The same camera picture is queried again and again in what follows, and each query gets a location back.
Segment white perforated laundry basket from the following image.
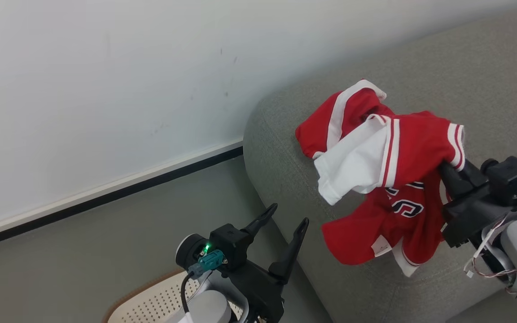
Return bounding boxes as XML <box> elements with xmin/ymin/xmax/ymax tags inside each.
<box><xmin>103</xmin><ymin>269</ymin><xmax>245</xmax><ymax>323</ymax></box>

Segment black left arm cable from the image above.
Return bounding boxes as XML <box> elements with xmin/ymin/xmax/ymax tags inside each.
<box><xmin>180</xmin><ymin>271</ymin><xmax>196</xmax><ymax>314</ymax></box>

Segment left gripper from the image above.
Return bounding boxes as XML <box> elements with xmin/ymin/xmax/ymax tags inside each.
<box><xmin>229</xmin><ymin>203</ymin><xmax>309</xmax><ymax>323</ymax></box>

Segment white black baseboard strip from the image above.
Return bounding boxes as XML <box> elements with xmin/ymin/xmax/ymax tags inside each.
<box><xmin>0</xmin><ymin>140</ymin><xmax>244</xmax><ymax>252</ymax></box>

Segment thin right arm wires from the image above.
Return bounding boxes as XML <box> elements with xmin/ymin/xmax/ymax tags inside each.
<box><xmin>464</xmin><ymin>211</ymin><xmax>517</xmax><ymax>297</ymax></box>

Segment red white sports jersey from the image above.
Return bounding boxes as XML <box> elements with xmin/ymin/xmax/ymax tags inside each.
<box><xmin>295</xmin><ymin>79</ymin><xmax>466</xmax><ymax>277</ymax></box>

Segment grey fabric sofa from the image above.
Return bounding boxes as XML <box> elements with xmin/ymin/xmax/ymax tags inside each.
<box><xmin>243</xmin><ymin>4</ymin><xmax>517</xmax><ymax>323</ymax></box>

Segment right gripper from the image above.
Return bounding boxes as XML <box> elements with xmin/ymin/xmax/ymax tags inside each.
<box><xmin>438</xmin><ymin>161</ymin><xmax>517</xmax><ymax>248</ymax></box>

